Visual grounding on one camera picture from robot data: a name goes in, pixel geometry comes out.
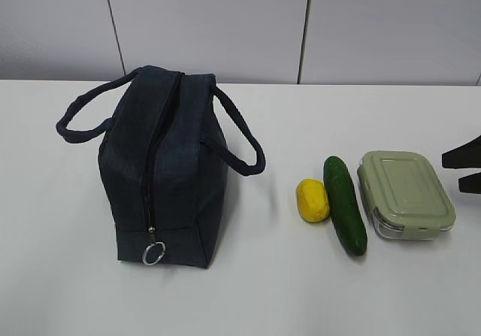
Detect yellow lemon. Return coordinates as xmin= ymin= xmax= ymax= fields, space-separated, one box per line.
xmin=296 ymin=179 xmax=330 ymax=223

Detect green cucumber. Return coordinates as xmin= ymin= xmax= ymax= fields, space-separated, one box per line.
xmin=323 ymin=156 xmax=368 ymax=257

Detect green lidded glass container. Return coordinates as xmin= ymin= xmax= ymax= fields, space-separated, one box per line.
xmin=357 ymin=150 xmax=456 ymax=241

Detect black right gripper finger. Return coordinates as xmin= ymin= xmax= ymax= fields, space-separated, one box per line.
xmin=441 ymin=136 xmax=481 ymax=169
xmin=458 ymin=172 xmax=481 ymax=194

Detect navy blue lunch bag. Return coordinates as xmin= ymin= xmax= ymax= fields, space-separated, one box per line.
xmin=56 ymin=65 xmax=266 ymax=268

